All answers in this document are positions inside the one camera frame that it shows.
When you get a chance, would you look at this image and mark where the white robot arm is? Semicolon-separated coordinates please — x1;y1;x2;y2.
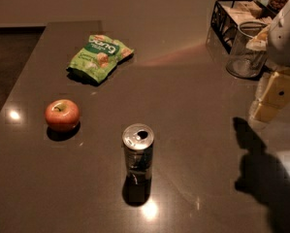
246;0;290;128

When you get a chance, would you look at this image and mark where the silver redbull can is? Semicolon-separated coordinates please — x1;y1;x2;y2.
121;122;155;186

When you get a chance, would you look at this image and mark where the black wire basket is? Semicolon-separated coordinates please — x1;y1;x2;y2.
210;0;275;52

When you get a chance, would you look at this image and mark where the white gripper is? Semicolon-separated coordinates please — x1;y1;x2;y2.
248;0;290;129

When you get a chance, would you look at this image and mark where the clear glass jar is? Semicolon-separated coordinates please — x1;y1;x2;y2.
226;21;267;79

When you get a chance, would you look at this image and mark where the red apple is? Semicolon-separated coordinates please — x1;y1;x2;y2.
45;99;80;132

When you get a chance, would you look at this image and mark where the green snack bag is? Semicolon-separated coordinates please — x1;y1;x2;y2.
67;35;134;83

